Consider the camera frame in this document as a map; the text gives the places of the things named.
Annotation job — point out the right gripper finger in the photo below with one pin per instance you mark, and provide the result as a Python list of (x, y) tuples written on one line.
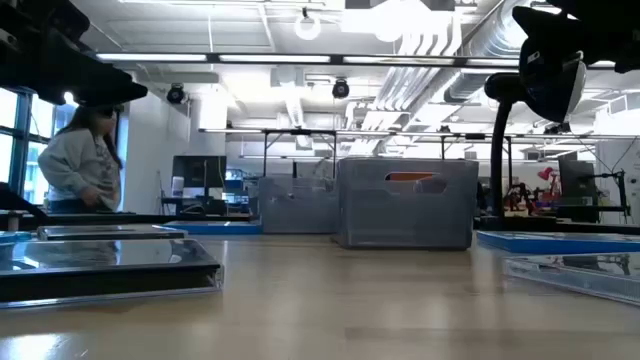
[(537, 22)]

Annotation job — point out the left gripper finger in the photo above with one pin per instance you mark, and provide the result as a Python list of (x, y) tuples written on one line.
[(105, 87)]

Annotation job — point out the grey translucent plastic bin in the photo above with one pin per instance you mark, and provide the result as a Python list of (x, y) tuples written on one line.
[(400, 215), (295, 210)]

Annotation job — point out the clear jewel case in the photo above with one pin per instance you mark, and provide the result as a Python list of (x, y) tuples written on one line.
[(575, 282)]

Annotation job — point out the black round ceiling fixture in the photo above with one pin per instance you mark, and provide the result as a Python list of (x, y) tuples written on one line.
[(340, 89), (176, 94)]

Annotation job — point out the large window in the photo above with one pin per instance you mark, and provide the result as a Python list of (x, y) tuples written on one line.
[(10, 115)]

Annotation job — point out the person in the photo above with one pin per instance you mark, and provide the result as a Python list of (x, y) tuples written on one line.
[(75, 165)]

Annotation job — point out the black computer monitor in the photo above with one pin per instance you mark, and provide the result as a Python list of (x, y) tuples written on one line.
[(575, 185), (200, 170)]

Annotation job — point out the black slanted stand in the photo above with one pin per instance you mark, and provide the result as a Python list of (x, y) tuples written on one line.
[(20, 205)]

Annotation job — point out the black desk lamp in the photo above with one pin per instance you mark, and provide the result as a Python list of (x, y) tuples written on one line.
[(497, 165)]

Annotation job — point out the small red object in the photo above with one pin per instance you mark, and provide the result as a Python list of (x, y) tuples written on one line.
[(546, 173)]

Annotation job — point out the long ceiling light strip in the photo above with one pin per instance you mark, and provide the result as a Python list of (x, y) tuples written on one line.
[(275, 58)]

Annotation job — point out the orange partition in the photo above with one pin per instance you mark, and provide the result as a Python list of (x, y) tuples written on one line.
[(405, 176)]

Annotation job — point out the silver ventilation duct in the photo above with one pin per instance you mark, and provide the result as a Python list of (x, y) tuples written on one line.
[(492, 35)]

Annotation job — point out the black aluminium table frame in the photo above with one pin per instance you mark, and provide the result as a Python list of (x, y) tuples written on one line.
[(150, 218)]

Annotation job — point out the small grey post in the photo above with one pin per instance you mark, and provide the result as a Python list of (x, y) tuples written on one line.
[(13, 222)]

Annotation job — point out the black metal workstation frame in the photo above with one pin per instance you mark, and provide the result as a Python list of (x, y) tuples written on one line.
[(300, 132)]

